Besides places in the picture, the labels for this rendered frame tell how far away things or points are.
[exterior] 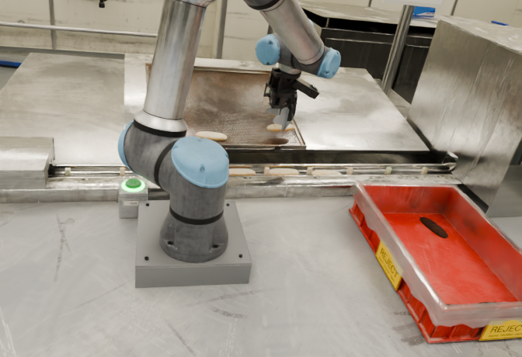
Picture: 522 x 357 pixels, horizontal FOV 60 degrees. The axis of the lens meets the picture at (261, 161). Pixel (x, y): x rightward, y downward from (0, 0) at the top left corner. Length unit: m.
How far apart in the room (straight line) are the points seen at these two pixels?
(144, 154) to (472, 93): 1.06
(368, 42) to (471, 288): 2.28
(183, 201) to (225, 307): 0.24
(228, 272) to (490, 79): 0.99
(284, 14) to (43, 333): 0.76
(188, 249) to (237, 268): 0.12
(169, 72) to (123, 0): 3.99
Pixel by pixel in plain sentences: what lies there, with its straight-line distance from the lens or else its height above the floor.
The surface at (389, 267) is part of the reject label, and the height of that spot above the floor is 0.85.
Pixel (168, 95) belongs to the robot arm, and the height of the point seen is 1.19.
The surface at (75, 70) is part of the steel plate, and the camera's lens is 2.20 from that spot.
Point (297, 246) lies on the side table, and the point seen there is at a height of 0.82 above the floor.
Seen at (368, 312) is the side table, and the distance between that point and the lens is 1.07.
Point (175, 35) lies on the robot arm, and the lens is 0.94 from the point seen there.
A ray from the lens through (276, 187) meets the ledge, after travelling 1.31.
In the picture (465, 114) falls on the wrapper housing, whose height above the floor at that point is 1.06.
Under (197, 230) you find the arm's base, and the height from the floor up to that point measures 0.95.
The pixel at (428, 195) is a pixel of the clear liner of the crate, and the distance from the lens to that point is 1.42.
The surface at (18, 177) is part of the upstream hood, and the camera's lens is 1.26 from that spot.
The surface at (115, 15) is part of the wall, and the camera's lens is 4.96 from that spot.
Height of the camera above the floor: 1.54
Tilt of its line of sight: 28 degrees down
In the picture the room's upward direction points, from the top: 9 degrees clockwise
